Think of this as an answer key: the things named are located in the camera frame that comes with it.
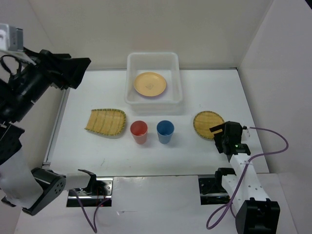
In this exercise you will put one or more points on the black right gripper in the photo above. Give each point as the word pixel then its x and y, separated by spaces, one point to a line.
pixel 218 144

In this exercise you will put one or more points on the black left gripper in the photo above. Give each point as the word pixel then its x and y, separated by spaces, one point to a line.
pixel 66 69

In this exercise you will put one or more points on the round bamboo tray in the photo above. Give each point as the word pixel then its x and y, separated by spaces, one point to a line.
pixel 205 120

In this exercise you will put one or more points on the purple plastic plate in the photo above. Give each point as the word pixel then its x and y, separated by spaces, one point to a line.
pixel 153 97

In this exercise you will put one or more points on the yellow plastic plate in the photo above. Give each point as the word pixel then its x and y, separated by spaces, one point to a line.
pixel 150 84

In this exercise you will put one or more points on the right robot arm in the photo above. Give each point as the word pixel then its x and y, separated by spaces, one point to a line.
pixel 255 212

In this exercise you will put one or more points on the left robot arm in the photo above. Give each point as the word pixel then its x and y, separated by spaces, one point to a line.
pixel 33 189

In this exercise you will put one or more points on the white plastic bin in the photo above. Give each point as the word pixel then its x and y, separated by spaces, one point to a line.
pixel 163 63

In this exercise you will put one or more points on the blue plastic cup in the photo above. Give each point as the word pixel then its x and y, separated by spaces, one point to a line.
pixel 165 130

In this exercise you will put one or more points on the fan-shaped bamboo tray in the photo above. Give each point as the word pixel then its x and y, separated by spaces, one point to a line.
pixel 107 122

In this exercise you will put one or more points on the red plastic cup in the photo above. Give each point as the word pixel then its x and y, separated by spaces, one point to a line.
pixel 139 131

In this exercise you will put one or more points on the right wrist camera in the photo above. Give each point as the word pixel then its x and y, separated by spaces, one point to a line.
pixel 245 133

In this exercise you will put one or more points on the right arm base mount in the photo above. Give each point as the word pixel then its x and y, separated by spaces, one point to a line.
pixel 210 191

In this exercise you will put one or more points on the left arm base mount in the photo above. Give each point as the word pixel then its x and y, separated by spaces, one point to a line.
pixel 101 191

